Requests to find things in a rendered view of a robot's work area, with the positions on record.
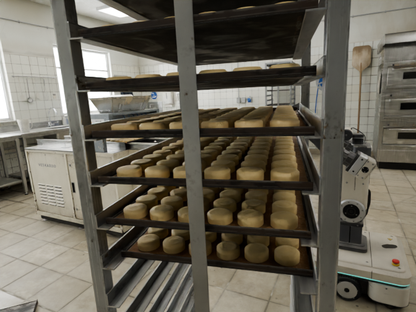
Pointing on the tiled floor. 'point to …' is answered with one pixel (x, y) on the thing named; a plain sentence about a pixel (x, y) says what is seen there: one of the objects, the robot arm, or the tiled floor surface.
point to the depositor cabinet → (68, 185)
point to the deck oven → (396, 103)
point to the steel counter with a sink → (59, 130)
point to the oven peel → (361, 59)
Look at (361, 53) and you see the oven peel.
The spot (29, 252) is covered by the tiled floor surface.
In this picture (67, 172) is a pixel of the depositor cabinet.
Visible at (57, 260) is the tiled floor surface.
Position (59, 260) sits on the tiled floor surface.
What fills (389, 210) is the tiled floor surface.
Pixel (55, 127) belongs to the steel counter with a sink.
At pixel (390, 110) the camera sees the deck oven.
